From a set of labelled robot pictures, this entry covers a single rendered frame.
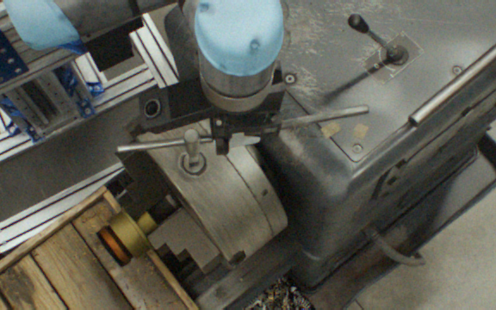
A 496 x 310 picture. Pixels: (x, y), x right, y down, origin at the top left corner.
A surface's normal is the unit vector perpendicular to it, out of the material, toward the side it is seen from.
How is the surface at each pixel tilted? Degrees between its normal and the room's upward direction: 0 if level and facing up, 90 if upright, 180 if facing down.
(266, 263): 0
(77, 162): 0
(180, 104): 24
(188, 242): 7
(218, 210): 38
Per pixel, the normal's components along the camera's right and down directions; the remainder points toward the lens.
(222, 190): 0.29, 0.07
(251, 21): 0.04, -0.26
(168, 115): -0.43, -0.21
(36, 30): 0.29, 0.65
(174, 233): -0.12, -0.44
